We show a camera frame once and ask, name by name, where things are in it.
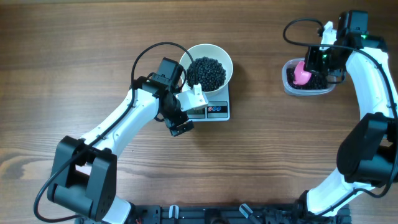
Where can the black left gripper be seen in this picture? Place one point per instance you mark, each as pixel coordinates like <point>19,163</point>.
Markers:
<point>171,122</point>

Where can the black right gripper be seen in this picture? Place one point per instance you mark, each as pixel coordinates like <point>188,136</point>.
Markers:
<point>310,63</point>

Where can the pink scoop blue handle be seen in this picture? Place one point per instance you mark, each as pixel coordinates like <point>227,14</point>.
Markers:
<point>301,77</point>

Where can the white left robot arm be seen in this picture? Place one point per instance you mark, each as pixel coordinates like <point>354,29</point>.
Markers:
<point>83,177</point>

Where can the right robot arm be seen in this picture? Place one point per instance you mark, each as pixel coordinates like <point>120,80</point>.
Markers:
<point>367,159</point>

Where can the white digital kitchen scale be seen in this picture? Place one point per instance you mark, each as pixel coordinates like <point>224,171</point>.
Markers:
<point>218,108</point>

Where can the black beans in bowl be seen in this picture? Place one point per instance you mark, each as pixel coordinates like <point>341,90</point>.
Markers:
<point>207,72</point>

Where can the white bowl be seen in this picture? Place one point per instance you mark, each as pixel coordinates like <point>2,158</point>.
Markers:
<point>210,51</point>

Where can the black beans in container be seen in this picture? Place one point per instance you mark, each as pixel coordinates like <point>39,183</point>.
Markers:
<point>315,82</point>

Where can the clear plastic container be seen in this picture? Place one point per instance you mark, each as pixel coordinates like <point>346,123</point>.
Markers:
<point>296,92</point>

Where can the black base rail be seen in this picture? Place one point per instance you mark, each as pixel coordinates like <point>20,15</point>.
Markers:
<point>268,214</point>

